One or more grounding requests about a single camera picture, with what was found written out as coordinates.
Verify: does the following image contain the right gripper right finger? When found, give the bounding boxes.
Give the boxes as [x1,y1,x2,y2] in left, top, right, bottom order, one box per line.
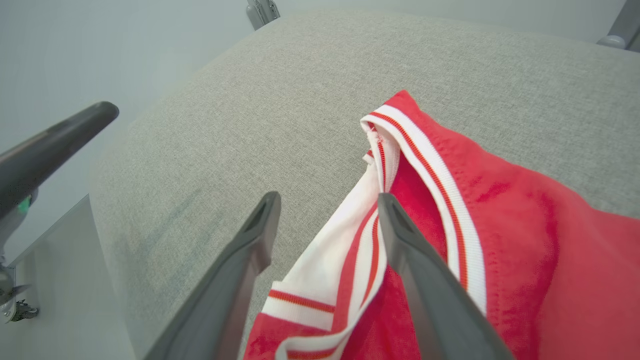
[377,193,516,360]

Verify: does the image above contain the grey round-ended post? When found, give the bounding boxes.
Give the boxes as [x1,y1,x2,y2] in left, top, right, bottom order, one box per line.
[596,0,640,53]

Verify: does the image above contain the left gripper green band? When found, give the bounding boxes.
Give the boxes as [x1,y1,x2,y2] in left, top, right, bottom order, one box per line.
[0,101,120,323]

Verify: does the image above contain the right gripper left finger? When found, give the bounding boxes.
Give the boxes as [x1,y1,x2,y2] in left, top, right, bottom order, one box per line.
[144,191,282,360]

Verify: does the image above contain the grey metal bracket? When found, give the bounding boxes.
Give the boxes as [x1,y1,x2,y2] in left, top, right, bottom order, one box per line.
[245,0,281,31]

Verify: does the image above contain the grey fabric sofa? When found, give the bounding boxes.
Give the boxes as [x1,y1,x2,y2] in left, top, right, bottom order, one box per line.
[89,7,640,360]

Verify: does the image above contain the red shirt white striped sleeves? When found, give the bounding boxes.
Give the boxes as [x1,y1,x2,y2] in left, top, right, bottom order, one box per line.
[243,90,640,360]

